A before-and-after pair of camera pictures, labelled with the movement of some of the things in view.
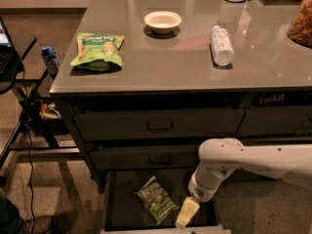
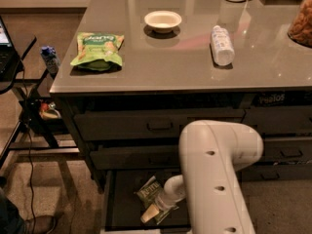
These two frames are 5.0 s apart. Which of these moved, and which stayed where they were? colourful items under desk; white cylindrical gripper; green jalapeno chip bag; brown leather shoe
Moved: white cylindrical gripper
Stayed: green jalapeno chip bag; colourful items under desk; brown leather shoe
